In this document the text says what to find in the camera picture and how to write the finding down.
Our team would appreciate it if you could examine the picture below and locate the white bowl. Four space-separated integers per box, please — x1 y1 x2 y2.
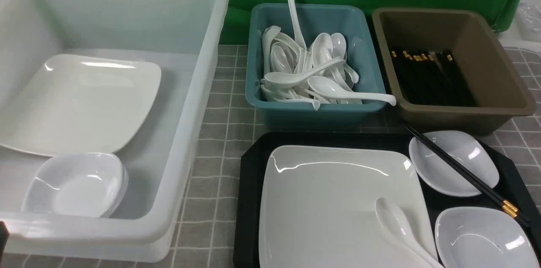
434 207 540 268
21 153 129 218
408 131 499 197

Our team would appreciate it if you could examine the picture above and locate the upright white spoon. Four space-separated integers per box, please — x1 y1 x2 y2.
287 0 307 50

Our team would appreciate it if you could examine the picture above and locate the white square rice plate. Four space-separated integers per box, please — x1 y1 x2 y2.
259 145 438 268

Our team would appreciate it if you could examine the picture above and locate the black chopstick gold band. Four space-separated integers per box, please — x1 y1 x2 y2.
403 123 519 218

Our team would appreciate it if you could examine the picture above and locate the clear plastic bag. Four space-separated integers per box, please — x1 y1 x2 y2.
516 2 541 42

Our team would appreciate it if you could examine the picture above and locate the brown plastic bin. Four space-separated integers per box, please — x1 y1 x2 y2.
372 8 537 136

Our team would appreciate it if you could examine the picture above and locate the large translucent white bin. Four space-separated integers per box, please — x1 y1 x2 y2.
1 0 229 263

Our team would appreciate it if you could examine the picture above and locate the white bowl in bin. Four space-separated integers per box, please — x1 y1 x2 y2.
21 153 129 218

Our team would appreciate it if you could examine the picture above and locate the black serving tray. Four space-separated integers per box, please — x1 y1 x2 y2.
232 131 541 268

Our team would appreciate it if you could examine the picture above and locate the white square plate in bin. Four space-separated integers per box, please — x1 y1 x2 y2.
1 54 161 156

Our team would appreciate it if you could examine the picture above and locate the white soup spoon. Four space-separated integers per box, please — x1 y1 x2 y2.
374 197 444 268

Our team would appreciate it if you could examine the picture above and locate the black chopsticks pile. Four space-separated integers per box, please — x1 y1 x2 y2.
390 48 479 107

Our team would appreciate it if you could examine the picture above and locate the white spoon lying across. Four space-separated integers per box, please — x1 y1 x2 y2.
260 57 346 88

